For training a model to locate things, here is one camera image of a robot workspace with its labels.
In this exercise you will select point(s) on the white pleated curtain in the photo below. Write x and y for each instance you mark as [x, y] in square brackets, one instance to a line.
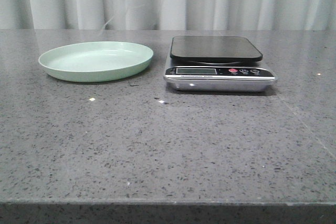
[169, 14]

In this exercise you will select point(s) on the silver digital kitchen scale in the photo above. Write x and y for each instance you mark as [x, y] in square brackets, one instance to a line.
[216, 63]

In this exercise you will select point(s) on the light green round plate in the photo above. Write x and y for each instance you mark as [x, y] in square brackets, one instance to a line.
[97, 61]

